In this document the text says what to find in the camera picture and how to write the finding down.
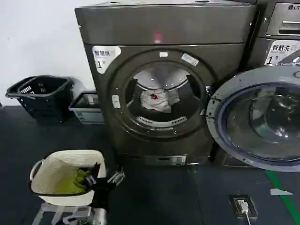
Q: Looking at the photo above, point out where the white cloth with red print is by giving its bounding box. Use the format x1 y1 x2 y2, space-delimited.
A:
140 88 172 114

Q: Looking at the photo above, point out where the white floor sticker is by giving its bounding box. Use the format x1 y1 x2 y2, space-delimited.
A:
270 187 294 196

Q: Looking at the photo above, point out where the white plug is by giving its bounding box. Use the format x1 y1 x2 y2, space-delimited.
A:
236 198 250 214

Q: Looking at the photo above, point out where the grey front-load dryer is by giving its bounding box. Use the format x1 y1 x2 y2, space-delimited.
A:
74 0 259 167

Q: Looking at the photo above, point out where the white cable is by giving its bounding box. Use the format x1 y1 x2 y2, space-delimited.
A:
243 210 253 225

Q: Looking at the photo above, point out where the pale grey cloth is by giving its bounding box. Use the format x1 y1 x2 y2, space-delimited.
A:
167 90 181 106

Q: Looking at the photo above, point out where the grey plastic crate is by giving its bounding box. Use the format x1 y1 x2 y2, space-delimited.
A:
68 91 105 125

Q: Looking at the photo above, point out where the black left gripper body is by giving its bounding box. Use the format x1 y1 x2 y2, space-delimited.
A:
91 178 117 212

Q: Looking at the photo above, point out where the yellow-green cloth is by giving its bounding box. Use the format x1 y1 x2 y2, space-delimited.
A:
52 168 95 195

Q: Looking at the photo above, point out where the white woven laundry basket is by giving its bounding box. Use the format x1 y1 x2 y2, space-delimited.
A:
29 150 107 207

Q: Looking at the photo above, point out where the grey dryer with drawer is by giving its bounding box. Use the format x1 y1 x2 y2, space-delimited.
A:
212 0 300 168

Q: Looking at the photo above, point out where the black floor socket box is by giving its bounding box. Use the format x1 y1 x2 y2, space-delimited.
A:
229 194 259 217

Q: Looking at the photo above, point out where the black plastic basket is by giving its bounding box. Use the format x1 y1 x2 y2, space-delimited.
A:
5 75 76 124

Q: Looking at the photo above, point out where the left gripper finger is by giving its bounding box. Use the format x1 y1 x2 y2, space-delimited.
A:
79 161 102 187
106 164 126 187

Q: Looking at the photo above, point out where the green floor tape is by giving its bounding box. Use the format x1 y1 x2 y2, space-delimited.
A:
265 169 300 225

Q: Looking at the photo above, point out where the round glass dryer door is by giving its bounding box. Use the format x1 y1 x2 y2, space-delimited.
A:
206 67 300 173

